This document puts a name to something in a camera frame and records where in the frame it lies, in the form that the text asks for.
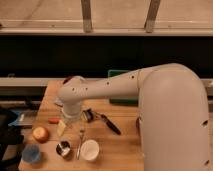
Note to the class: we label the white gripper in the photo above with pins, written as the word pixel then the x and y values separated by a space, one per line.
pixel 71 113

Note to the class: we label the silver metal cup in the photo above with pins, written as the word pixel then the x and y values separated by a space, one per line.
pixel 63 148

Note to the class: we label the blue plastic cup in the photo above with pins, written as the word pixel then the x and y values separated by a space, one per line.
pixel 31 154

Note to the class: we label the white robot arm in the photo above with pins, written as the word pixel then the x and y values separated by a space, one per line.
pixel 173 107

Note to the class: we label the silver fork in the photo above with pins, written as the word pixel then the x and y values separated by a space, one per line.
pixel 81 137

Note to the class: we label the red-yellow apple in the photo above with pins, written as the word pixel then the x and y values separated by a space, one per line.
pixel 40 134

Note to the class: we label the crumpled blue-grey cloth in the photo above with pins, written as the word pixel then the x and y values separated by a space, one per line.
pixel 58 102

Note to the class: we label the white plastic cup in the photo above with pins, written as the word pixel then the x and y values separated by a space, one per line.
pixel 90 150

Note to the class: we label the dark red bowl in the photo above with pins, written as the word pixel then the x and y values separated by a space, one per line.
pixel 67 79

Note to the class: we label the black bag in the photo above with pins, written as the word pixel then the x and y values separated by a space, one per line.
pixel 9 135

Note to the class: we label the purple bowl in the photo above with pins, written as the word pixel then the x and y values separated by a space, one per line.
pixel 137 125

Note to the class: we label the black-handled peeler tool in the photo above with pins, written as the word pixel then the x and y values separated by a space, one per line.
pixel 90 115

